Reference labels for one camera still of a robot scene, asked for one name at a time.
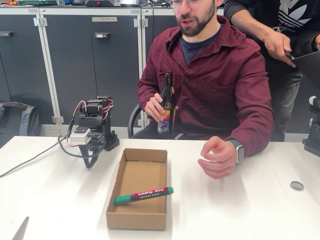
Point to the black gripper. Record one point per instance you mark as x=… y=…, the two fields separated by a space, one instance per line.
x=90 y=148

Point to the green edding permanent marker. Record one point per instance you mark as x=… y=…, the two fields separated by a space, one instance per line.
x=147 y=195

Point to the brown glass beer bottle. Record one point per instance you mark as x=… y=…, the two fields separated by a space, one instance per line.
x=167 y=100

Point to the black smartphone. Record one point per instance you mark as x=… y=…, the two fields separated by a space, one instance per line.
x=290 y=58

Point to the black laptop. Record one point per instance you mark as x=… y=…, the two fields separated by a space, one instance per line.
x=308 y=66

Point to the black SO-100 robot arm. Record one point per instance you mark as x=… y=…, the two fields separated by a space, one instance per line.
x=95 y=117

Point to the standing person right forearm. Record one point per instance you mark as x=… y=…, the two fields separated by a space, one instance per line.
x=250 y=22

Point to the seated man left forearm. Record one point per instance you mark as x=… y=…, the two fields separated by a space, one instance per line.
x=252 y=135

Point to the black idle robot arm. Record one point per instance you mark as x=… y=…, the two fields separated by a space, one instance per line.
x=313 y=140

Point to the person in black adidas hoodie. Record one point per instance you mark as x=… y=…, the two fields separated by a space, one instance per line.
x=295 y=15

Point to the seated man right hand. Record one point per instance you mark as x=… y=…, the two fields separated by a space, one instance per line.
x=153 y=107

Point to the seated man left hand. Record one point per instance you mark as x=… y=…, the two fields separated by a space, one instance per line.
x=222 y=160

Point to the standing person right hand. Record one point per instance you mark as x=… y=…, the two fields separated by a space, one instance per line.
x=277 y=46

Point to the standing person left hand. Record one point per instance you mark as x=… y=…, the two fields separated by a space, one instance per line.
x=318 y=41

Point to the open brown cardboard box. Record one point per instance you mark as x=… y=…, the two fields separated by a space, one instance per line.
x=140 y=180

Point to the grey black backpack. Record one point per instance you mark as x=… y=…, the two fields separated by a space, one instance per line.
x=20 y=120

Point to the grey tape team label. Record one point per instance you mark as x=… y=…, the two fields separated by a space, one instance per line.
x=104 y=19

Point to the man in maroon shirt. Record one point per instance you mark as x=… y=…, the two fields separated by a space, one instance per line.
x=212 y=87

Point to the grey smartwatch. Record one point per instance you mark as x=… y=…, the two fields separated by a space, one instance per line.
x=240 y=153

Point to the black device with red logo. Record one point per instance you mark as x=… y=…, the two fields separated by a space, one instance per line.
x=102 y=2

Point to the clear drinking glass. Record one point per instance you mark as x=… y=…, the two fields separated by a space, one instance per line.
x=60 y=2

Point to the silver bottle cap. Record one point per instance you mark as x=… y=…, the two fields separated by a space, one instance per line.
x=297 y=185

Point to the white gripper camera box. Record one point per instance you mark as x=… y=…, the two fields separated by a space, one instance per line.
x=78 y=137

